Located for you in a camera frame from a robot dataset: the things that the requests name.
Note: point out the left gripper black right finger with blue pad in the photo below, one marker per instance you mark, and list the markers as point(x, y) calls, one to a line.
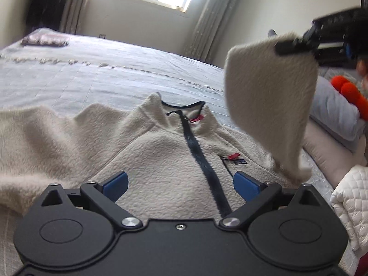
point(259, 199)

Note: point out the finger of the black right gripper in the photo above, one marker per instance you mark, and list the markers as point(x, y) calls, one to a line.
point(292, 46)

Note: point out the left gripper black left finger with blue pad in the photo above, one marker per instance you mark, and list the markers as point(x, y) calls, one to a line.
point(101, 198)

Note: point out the cream fleece zip jacket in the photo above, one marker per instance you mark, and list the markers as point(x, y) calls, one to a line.
point(172, 160)

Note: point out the red plush toy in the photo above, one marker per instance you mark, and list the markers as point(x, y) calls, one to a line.
point(352, 94)

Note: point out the grey blue pillow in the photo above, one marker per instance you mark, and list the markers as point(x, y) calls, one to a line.
point(333, 111)

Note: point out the grey right curtain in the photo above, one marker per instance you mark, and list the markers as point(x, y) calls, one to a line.
point(209, 29)

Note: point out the pink pillow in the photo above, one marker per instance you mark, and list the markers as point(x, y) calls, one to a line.
point(332, 158)

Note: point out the white quilted jacket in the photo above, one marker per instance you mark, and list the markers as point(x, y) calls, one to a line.
point(349, 201)

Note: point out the folded mauve cloth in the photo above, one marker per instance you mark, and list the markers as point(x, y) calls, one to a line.
point(45, 39)

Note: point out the dark coat hanging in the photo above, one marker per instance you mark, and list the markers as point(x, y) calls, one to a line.
point(44, 13)

